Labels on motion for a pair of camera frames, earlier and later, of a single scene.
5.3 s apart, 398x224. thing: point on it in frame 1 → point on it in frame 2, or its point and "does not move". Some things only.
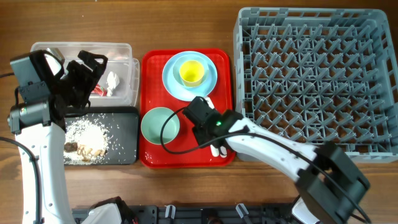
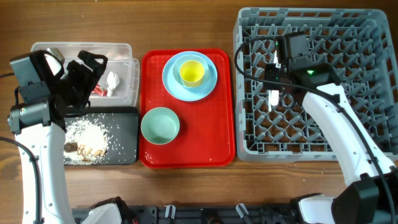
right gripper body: x=201 y=133 → x=273 y=73
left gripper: x=74 y=68 does not move
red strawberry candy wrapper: x=99 y=90 does not move
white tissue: x=112 y=82 does not move
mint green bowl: x=152 y=122 does not move
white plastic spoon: x=214 y=150 → x=273 y=95
